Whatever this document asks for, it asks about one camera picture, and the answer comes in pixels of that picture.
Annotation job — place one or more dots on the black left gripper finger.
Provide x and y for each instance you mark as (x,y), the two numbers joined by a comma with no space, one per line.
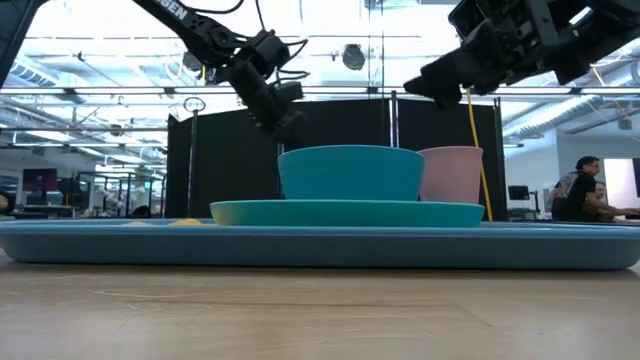
(289,140)

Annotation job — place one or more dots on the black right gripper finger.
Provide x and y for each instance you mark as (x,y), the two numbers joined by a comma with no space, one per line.
(470,84)
(450,60)

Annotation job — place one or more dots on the blue plastic bowl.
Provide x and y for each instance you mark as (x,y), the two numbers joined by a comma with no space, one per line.
(350,172)

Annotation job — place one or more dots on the pink plastic cup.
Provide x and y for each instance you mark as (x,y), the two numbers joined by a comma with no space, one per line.
(452,175)

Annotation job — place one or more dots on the teal plastic plate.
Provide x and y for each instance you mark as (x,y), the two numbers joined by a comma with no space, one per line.
(350,214)

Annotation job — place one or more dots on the yellow cloth napkin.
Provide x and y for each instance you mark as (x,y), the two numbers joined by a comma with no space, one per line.
(185,222)

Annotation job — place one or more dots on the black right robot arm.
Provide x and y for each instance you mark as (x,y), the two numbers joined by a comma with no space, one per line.
(605,45)

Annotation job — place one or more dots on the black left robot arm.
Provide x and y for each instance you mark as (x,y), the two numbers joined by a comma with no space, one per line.
(200,27)

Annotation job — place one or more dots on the blue plastic tray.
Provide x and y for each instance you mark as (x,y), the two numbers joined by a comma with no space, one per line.
(300,245)

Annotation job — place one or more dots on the black backdrop curtain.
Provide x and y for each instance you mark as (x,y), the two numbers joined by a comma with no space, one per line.
(230,160)

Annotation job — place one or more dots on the small black monitor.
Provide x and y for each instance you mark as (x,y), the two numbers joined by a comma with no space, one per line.
(518,192)

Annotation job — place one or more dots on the dark red monitor screen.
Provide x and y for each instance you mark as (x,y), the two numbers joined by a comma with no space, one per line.
(39,180)

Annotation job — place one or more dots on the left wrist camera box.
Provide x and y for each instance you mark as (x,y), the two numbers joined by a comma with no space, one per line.
(288,94)

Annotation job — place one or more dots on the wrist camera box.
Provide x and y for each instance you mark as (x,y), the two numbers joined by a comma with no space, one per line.
(288,94)
(467,17)

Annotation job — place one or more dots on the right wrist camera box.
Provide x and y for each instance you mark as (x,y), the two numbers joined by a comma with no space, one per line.
(467,17)

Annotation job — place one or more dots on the black overhead camera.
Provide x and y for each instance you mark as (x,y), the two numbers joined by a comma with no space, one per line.
(353,56)

